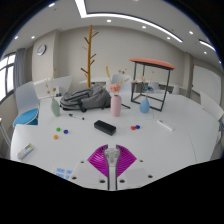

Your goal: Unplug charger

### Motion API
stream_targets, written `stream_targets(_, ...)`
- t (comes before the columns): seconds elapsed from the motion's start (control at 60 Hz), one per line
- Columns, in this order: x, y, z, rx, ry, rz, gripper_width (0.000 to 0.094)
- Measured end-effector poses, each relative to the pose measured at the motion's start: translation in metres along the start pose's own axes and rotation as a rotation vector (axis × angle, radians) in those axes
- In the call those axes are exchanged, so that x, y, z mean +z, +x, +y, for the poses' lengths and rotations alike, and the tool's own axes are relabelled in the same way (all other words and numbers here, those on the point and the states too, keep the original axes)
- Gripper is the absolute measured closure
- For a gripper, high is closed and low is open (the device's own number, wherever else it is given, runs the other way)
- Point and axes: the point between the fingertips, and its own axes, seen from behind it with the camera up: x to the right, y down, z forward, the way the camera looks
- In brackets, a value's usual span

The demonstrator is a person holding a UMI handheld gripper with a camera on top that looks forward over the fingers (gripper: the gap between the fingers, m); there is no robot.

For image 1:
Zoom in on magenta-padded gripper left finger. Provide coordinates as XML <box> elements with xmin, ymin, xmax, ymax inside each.
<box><xmin>69</xmin><ymin>144</ymin><xmax>113</xmax><ymax>191</ymax></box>

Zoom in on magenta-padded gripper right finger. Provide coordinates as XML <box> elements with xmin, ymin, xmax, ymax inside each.
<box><xmin>112</xmin><ymin>144</ymin><xmax>155</xmax><ymax>191</ymax></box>

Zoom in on black rectangular case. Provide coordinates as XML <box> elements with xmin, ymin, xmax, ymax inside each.
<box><xmin>93</xmin><ymin>119</ymin><xmax>117</xmax><ymax>136</ymax></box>

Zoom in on black marker pen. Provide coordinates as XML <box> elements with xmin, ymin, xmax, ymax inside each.
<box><xmin>68</xmin><ymin>113</ymin><xmax>85</xmax><ymax>121</ymax></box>

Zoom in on pink vase with flowers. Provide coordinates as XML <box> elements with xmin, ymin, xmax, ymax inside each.
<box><xmin>105</xmin><ymin>65</ymin><xmax>129</xmax><ymax>118</ymax></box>

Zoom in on blue vase with dried flowers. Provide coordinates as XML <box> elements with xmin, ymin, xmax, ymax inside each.
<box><xmin>131</xmin><ymin>71</ymin><xmax>156</xmax><ymax>114</ymax></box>

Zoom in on grey backpack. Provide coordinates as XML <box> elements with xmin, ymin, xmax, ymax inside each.
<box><xmin>59</xmin><ymin>83</ymin><xmax>112</xmax><ymax>113</ymax></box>

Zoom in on green vase with dried flowers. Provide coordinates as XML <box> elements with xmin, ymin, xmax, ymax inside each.
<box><xmin>44</xmin><ymin>68</ymin><xmax>62</xmax><ymax>118</ymax></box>

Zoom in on white remote control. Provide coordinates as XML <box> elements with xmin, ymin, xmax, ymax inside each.
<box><xmin>16</xmin><ymin>143</ymin><xmax>35</xmax><ymax>160</ymax></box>

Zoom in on white chair with blue cushion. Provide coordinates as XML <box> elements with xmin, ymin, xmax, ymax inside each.
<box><xmin>12</xmin><ymin>81</ymin><xmax>40</xmax><ymax>128</ymax></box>

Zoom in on black-framed orange-top side table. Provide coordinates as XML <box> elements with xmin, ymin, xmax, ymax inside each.
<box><xmin>129</xmin><ymin>57</ymin><xmax>176</xmax><ymax>112</ymax></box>

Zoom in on wooden coat stand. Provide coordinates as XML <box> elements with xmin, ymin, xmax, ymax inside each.
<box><xmin>80</xmin><ymin>24</ymin><xmax>100</xmax><ymax>89</ymax></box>

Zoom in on grey curtain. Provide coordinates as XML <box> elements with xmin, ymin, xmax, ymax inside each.
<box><xmin>13</xmin><ymin>47</ymin><xmax>26</xmax><ymax>89</ymax></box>

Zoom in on window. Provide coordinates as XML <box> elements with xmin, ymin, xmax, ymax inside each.
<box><xmin>0</xmin><ymin>53</ymin><xmax>17</xmax><ymax>103</ymax></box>

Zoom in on recessed ceiling spot lights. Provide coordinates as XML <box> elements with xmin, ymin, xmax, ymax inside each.
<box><xmin>12</xmin><ymin>2</ymin><xmax>195</xmax><ymax>41</ymax></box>

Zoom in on short ceiling light strip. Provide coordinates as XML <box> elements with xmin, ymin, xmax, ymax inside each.
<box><xmin>199</xmin><ymin>39</ymin><xmax>217</xmax><ymax>53</ymax></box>

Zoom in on long ceiling light strip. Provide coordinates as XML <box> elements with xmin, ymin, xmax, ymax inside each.
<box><xmin>74</xmin><ymin>0</ymin><xmax>184</xmax><ymax>43</ymax></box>

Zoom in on white chair frame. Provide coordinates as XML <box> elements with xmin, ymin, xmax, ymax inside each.
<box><xmin>0</xmin><ymin>116</ymin><xmax>11</xmax><ymax>158</ymax></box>

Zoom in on round wall clock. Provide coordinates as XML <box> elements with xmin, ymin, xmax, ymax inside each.
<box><xmin>36</xmin><ymin>44</ymin><xmax>47</xmax><ymax>56</ymax></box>

